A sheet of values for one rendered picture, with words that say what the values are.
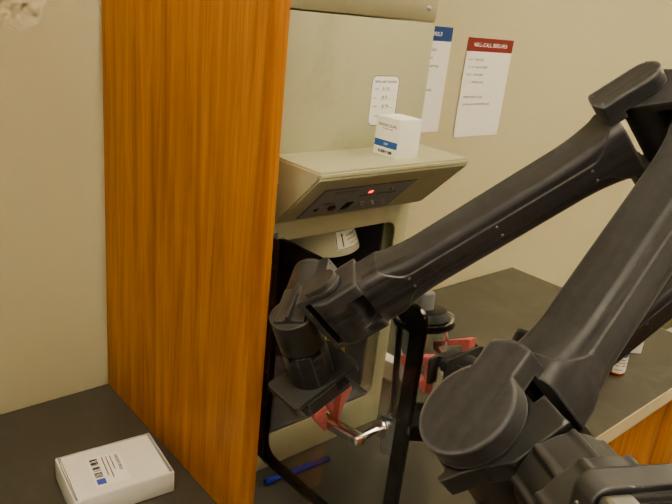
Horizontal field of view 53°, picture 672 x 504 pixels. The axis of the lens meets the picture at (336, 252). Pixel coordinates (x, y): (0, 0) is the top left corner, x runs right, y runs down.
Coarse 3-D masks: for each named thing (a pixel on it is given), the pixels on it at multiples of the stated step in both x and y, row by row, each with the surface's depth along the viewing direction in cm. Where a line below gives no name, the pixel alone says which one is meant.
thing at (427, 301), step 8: (424, 296) 117; (432, 296) 117; (424, 304) 117; (432, 304) 118; (440, 304) 121; (432, 312) 117; (440, 312) 117; (448, 312) 118; (432, 320) 115; (440, 320) 116; (448, 320) 117
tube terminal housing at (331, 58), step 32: (320, 32) 96; (352, 32) 100; (384, 32) 104; (416, 32) 109; (288, 64) 94; (320, 64) 98; (352, 64) 102; (384, 64) 106; (416, 64) 111; (288, 96) 96; (320, 96) 100; (352, 96) 104; (416, 96) 114; (288, 128) 98; (320, 128) 102; (352, 128) 106; (288, 224) 104; (320, 224) 109; (352, 224) 114; (384, 224) 123
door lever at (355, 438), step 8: (328, 416) 91; (328, 424) 90; (336, 424) 89; (344, 424) 89; (376, 424) 90; (384, 424) 89; (336, 432) 89; (344, 432) 88; (352, 432) 87; (360, 432) 87; (368, 432) 88; (376, 432) 88; (384, 432) 89; (352, 440) 86; (360, 440) 86
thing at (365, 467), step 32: (288, 256) 99; (320, 256) 94; (416, 320) 82; (352, 352) 91; (384, 352) 87; (416, 352) 82; (352, 384) 92; (384, 384) 88; (416, 384) 84; (288, 416) 105; (352, 416) 94; (384, 416) 89; (288, 448) 107; (320, 448) 100; (352, 448) 95; (384, 448) 90; (288, 480) 108; (320, 480) 102; (352, 480) 96; (384, 480) 91
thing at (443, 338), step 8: (432, 328) 114; (432, 336) 115; (440, 336) 116; (448, 336) 118; (432, 344) 116; (440, 344) 117; (424, 352) 116; (432, 352) 116; (440, 352) 117; (424, 368) 117; (440, 376) 119; (416, 400) 119; (424, 400) 119; (416, 408) 119; (416, 416) 120; (416, 424) 120
